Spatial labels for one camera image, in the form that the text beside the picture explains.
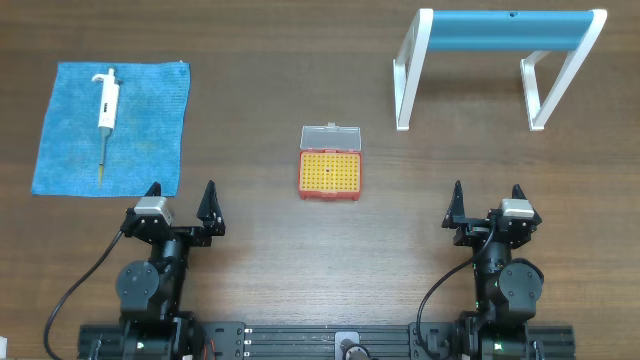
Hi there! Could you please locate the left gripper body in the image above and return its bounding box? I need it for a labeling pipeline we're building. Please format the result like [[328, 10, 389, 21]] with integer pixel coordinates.
[[121, 207, 215, 248]]

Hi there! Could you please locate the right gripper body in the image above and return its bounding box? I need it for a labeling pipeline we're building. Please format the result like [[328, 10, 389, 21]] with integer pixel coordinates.
[[451, 208, 543, 249]]

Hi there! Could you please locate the blue cloth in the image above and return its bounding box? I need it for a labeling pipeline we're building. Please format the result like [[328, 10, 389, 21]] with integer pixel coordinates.
[[30, 60, 192, 198]]

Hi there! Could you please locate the white pipette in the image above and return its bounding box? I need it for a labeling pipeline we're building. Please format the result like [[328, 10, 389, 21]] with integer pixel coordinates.
[[90, 67, 123, 191]]

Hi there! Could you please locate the red and yellow tip box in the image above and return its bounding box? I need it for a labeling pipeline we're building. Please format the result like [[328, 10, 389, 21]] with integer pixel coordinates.
[[297, 121, 364, 203]]

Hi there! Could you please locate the white and blue stand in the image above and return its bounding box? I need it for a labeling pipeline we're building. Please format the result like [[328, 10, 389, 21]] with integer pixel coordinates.
[[392, 7, 609, 133]]

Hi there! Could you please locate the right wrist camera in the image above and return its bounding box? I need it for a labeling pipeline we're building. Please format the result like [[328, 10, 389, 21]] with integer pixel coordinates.
[[499, 197, 537, 220]]

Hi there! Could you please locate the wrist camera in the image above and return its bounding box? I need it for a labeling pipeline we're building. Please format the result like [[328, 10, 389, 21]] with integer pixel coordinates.
[[499, 197, 537, 220], [133, 195, 175, 227]]

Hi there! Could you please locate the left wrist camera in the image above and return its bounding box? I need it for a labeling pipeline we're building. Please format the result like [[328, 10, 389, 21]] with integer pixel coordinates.
[[133, 195, 175, 227]]

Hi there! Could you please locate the black cable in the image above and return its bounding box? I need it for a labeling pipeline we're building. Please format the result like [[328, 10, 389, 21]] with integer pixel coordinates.
[[42, 228, 127, 360], [415, 223, 499, 359]]

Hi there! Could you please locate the mounting rail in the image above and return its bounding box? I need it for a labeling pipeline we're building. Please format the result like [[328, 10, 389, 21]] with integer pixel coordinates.
[[77, 320, 577, 360]]

